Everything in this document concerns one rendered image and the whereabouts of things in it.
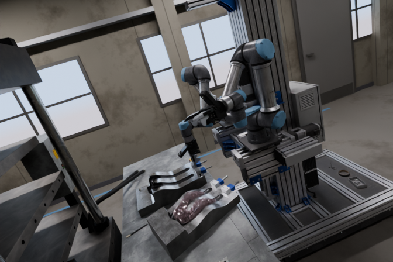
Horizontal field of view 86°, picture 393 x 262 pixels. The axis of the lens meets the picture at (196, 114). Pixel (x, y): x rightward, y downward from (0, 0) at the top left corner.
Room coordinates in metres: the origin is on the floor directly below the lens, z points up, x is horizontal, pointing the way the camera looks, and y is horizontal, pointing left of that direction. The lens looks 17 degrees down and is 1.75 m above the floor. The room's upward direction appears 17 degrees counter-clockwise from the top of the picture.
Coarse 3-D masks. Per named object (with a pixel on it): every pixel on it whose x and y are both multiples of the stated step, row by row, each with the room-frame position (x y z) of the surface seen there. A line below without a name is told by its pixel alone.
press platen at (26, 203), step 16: (48, 176) 1.17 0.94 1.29; (64, 176) 1.20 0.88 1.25; (16, 192) 1.07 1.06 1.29; (32, 192) 1.01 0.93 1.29; (48, 192) 0.96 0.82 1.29; (0, 208) 0.94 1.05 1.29; (16, 208) 0.89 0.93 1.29; (32, 208) 0.85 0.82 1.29; (0, 224) 0.80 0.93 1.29; (16, 224) 0.76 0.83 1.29; (32, 224) 0.76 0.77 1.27; (0, 240) 0.69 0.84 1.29; (16, 240) 0.66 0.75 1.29; (16, 256) 0.61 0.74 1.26
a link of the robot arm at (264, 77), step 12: (252, 48) 1.18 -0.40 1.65; (264, 48) 1.13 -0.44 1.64; (252, 60) 1.18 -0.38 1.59; (264, 60) 1.15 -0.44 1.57; (264, 72) 1.16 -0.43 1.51; (264, 84) 1.17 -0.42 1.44; (264, 96) 1.17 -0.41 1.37; (264, 108) 1.18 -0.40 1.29; (276, 108) 1.16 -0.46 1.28; (264, 120) 1.18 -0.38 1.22; (276, 120) 1.12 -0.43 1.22
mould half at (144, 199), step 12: (180, 168) 1.51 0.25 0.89; (192, 168) 1.45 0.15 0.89; (156, 180) 1.37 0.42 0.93; (168, 180) 1.37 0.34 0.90; (192, 180) 1.30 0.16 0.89; (204, 180) 1.31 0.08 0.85; (144, 192) 1.37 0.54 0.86; (156, 192) 1.23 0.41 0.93; (168, 192) 1.25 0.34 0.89; (180, 192) 1.27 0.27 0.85; (144, 204) 1.24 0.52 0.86; (156, 204) 1.22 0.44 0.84; (168, 204) 1.24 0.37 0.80
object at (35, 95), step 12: (36, 96) 1.23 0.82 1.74; (36, 108) 1.21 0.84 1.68; (48, 120) 1.23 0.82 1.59; (48, 132) 1.21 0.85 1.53; (60, 144) 1.22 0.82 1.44; (60, 156) 1.21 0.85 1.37; (72, 168) 1.22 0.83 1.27; (72, 180) 1.22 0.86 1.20; (84, 192) 1.22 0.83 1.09; (96, 204) 1.25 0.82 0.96; (96, 216) 1.22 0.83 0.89; (96, 228) 1.20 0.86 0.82
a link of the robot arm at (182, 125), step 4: (180, 124) 1.46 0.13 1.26; (184, 124) 1.45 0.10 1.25; (188, 124) 1.47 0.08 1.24; (180, 128) 1.46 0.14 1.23; (184, 128) 1.45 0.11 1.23; (188, 128) 1.46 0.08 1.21; (184, 132) 1.45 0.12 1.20; (188, 132) 1.45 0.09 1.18; (184, 136) 1.45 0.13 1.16; (188, 136) 1.45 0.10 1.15
